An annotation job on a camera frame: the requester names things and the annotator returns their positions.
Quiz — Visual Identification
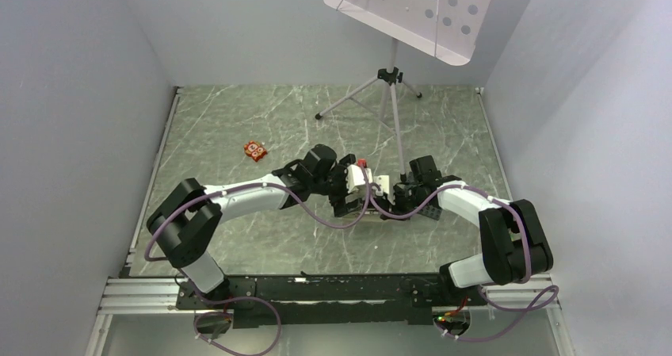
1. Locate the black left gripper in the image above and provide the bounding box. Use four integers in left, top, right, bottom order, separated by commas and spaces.
311, 155, 364, 216

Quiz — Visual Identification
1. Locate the black silver stapler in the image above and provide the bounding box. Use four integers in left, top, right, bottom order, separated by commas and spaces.
361, 210, 394, 222

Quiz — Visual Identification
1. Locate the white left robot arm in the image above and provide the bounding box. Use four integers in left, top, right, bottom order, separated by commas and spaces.
143, 144, 370, 308

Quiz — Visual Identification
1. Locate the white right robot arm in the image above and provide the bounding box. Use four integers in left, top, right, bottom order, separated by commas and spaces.
383, 155, 554, 304

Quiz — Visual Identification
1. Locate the dark grey lego baseplate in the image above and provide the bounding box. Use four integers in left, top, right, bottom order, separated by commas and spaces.
418, 203, 443, 220

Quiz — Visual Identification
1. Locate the red cartoon eraser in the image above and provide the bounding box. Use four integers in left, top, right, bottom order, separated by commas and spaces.
243, 140, 268, 163

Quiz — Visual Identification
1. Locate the white perforated music stand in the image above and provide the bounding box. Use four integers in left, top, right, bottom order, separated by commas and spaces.
315, 0, 492, 180

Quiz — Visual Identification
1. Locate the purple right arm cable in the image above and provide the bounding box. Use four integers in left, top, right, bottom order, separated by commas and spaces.
367, 182, 560, 343

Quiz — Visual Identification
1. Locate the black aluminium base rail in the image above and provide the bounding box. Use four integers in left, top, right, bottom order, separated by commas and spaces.
98, 274, 557, 334

